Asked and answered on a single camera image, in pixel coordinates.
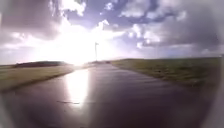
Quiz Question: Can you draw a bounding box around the dark wet asphalt road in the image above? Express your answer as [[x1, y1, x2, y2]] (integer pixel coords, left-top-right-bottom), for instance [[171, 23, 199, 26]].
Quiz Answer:
[[0, 62, 224, 128]]

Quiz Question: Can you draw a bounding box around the grass field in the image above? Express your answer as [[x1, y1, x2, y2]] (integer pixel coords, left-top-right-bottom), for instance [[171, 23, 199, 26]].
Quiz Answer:
[[109, 56, 224, 88]]

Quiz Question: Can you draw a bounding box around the dark wood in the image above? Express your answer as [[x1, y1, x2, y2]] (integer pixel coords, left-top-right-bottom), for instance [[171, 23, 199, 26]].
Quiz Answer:
[[12, 60, 69, 69]]

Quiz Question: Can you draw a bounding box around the grass verge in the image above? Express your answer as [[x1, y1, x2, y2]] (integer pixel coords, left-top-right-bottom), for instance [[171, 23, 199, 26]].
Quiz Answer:
[[0, 63, 88, 94]]

